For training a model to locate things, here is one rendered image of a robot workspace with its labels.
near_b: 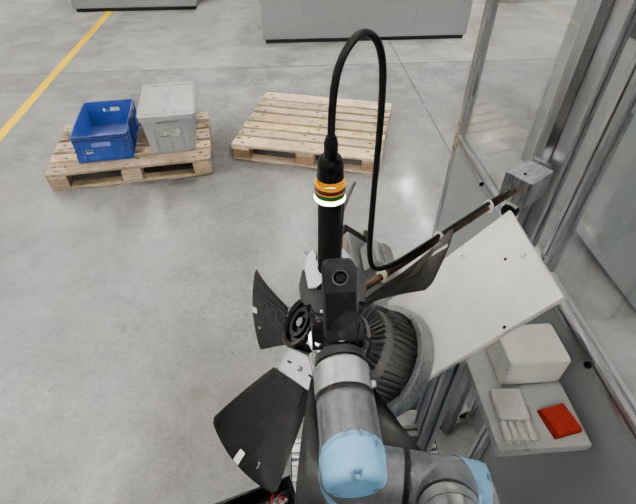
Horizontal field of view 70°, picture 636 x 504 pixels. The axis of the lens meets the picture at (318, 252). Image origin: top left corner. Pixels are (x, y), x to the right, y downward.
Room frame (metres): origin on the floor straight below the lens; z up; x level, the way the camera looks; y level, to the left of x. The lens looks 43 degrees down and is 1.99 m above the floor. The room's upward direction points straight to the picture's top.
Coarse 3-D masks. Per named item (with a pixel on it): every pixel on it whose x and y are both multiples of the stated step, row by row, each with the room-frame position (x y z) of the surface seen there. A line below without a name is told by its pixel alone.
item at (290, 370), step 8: (288, 352) 0.58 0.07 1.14; (296, 352) 0.58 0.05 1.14; (296, 360) 0.56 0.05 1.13; (304, 360) 0.56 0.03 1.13; (280, 368) 0.55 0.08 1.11; (288, 368) 0.55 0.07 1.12; (296, 368) 0.55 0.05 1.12; (304, 368) 0.55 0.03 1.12; (288, 376) 0.54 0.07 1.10; (296, 376) 0.54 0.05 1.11; (304, 376) 0.54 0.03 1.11; (304, 384) 0.52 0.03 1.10
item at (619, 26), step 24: (600, 0) 0.96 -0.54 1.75; (624, 0) 0.93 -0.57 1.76; (624, 24) 0.92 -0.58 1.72; (576, 48) 0.97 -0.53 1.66; (600, 48) 0.93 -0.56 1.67; (600, 72) 0.92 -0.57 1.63; (600, 96) 0.94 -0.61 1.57; (552, 120) 0.96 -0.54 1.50; (576, 120) 0.92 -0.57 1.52; (576, 144) 0.94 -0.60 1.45; (552, 168) 0.93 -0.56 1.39; (552, 192) 0.92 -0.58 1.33; (528, 216) 0.94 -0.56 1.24; (456, 408) 0.92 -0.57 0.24
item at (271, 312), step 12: (264, 288) 0.80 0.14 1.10; (252, 300) 0.84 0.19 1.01; (264, 300) 0.78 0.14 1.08; (276, 300) 0.74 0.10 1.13; (264, 312) 0.77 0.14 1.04; (276, 312) 0.73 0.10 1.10; (264, 324) 0.76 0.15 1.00; (276, 324) 0.72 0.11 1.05; (264, 336) 0.75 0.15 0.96; (276, 336) 0.72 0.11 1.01; (264, 348) 0.74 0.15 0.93
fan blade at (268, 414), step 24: (264, 384) 0.53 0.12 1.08; (288, 384) 0.52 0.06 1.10; (240, 408) 0.50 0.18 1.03; (264, 408) 0.49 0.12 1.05; (288, 408) 0.48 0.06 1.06; (216, 432) 0.48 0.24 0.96; (240, 432) 0.46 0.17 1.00; (264, 432) 0.45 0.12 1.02; (288, 432) 0.45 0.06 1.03; (264, 456) 0.41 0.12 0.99; (288, 456) 0.41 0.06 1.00; (264, 480) 0.37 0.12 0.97
